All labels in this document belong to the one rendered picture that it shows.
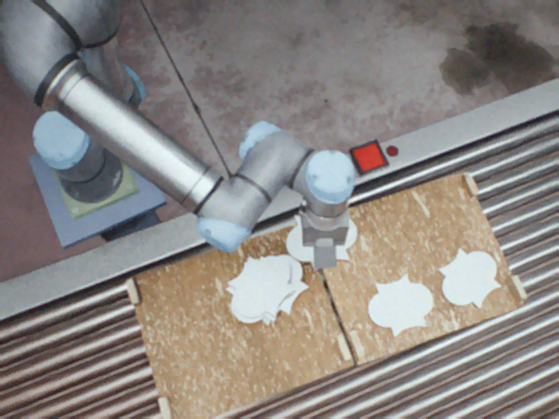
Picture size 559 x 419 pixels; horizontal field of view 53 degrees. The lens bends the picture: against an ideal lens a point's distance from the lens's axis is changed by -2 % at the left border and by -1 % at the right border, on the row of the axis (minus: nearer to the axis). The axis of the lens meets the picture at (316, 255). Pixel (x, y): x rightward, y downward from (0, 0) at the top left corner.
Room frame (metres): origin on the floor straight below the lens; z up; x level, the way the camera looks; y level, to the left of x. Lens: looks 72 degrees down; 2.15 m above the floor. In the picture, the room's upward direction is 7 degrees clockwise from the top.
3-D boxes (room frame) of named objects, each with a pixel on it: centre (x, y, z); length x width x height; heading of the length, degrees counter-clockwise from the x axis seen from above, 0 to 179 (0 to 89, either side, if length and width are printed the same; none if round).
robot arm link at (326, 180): (0.40, 0.00, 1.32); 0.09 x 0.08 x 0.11; 64
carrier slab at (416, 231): (0.41, -0.22, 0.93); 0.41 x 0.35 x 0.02; 116
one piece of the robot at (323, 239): (0.37, -0.01, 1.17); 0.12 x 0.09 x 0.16; 10
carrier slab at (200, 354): (0.23, 0.15, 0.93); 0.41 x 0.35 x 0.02; 117
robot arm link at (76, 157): (0.55, 0.56, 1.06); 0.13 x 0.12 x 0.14; 154
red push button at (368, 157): (0.67, -0.10, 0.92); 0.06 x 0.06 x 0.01; 30
